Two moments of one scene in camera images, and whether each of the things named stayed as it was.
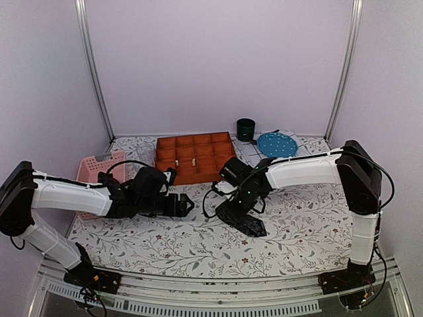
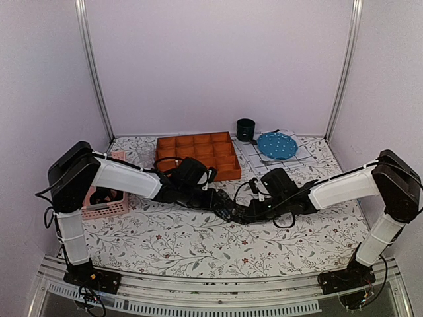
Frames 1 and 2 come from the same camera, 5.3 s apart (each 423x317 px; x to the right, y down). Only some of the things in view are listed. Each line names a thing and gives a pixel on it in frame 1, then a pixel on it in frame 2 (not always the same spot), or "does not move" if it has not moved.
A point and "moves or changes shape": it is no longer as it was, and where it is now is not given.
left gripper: x=173 y=211 to x=207 y=205
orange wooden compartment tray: x=194 y=158 does not move
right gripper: x=226 y=209 to x=257 y=215
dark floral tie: x=248 y=225 moves or changes shape
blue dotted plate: x=275 y=144 does not move
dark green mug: x=245 y=129 does not move
